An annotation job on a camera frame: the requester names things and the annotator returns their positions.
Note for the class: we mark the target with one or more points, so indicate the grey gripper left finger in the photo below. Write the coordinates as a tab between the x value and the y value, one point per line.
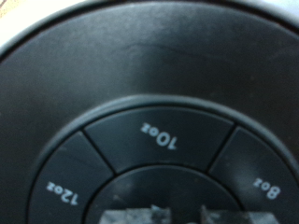
137	217

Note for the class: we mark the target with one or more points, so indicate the black Keurig coffee machine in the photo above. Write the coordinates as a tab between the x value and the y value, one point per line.
155	77

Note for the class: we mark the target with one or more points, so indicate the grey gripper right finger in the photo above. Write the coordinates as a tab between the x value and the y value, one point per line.
236	217

